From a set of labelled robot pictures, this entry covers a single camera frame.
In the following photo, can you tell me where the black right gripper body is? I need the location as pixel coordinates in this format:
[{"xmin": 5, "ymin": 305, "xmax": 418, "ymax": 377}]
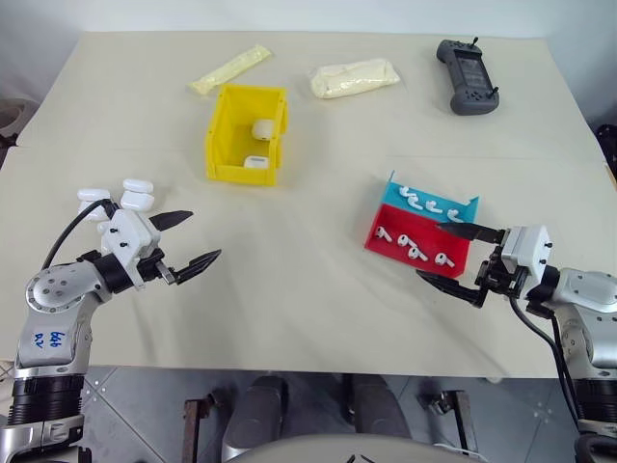
[{"xmin": 473, "ymin": 229, "xmax": 531, "ymax": 310}]

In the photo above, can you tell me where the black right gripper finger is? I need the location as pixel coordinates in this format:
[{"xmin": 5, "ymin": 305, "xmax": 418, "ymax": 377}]
[
  {"xmin": 437, "ymin": 222, "xmax": 503, "ymax": 242},
  {"xmin": 415, "ymin": 269, "xmax": 486, "ymax": 309}
]

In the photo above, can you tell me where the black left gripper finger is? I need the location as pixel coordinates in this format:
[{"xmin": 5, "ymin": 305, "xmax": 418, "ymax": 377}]
[
  {"xmin": 171, "ymin": 249, "xmax": 224, "ymax": 287},
  {"xmin": 148, "ymin": 209, "xmax": 196, "ymax": 232}
]

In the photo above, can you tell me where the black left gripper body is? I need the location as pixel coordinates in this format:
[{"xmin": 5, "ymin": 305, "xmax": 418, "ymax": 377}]
[{"xmin": 136, "ymin": 248, "xmax": 176, "ymax": 290}]

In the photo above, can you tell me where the yellow plastic bin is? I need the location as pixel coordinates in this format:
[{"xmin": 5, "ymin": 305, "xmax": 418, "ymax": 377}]
[{"xmin": 204, "ymin": 84, "xmax": 290, "ymax": 188}]

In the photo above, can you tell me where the red tray with earbuds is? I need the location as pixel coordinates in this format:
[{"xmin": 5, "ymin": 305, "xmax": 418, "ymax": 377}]
[{"xmin": 363, "ymin": 203, "xmax": 472, "ymax": 277}]

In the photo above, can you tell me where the blue tray with earbuds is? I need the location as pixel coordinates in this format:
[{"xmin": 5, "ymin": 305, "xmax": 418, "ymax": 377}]
[{"xmin": 379, "ymin": 169, "xmax": 481, "ymax": 224}]

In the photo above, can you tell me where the beige table cover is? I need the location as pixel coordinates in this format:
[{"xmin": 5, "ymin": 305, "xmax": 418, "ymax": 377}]
[{"xmin": 0, "ymin": 31, "xmax": 617, "ymax": 382}]

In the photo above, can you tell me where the grey handheld remote controller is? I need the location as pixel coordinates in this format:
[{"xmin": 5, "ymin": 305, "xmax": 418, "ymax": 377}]
[{"xmin": 435, "ymin": 36, "xmax": 501, "ymax": 117}]

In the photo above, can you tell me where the dark rounded shape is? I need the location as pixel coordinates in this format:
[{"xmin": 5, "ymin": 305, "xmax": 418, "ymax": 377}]
[{"xmin": 219, "ymin": 374, "xmax": 290, "ymax": 463}]

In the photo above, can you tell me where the long pale yellow plastic bag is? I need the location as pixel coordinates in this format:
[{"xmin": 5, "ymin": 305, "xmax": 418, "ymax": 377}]
[{"xmin": 186, "ymin": 43, "xmax": 271, "ymax": 97}]

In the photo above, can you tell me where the dark background equipment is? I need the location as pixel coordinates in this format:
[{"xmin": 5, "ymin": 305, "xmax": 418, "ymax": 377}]
[{"xmin": 595, "ymin": 123, "xmax": 617, "ymax": 179}]

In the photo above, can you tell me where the white round background object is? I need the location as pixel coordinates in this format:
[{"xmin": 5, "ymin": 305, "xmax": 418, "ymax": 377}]
[{"xmin": 0, "ymin": 94, "xmax": 35, "ymax": 141}]

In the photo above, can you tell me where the wide pale yellow plastic bag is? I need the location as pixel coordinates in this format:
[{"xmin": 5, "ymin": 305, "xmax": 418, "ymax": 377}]
[{"xmin": 308, "ymin": 57, "xmax": 402, "ymax": 101}]

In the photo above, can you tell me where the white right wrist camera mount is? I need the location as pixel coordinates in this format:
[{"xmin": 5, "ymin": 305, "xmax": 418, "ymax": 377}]
[{"xmin": 500, "ymin": 224, "xmax": 553, "ymax": 281}]

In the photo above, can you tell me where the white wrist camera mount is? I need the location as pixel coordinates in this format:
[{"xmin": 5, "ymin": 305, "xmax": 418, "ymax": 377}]
[
  {"xmin": 500, "ymin": 224, "xmax": 553, "ymax": 281},
  {"xmin": 98, "ymin": 207, "xmax": 163, "ymax": 290}
]

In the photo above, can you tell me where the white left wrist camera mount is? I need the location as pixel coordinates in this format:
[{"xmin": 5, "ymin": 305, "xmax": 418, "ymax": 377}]
[{"xmin": 98, "ymin": 207, "xmax": 163, "ymax": 290}]

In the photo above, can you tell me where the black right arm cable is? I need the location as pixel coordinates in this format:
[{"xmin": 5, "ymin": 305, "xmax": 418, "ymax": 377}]
[{"xmin": 508, "ymin": 296, "xmax": 587, "ymax": 430}]

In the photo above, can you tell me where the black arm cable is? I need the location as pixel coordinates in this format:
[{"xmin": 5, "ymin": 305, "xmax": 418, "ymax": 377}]
[
  {"xmin": 41, "ymin": 200, "xmax": 121, "ymax": 271},
  {"xmin": 508, "ymin": 296, "xmax": 587, "ymax": 430}
]

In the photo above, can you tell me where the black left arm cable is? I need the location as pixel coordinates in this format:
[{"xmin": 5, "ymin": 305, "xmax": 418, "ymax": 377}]
[{"xmin": 41, "ymin": 200, "xmax": 121, "ymax": 271}]

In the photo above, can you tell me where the rusty metal table bracket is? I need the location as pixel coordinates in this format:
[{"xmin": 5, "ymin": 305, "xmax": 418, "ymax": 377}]
[
  {"xmin": 182, "ymin": 393, "xmax": 218, "ymax": 463},
  {"xmin": 418, "ymin": 389, "xmax": 478, "ymax": 454}
]

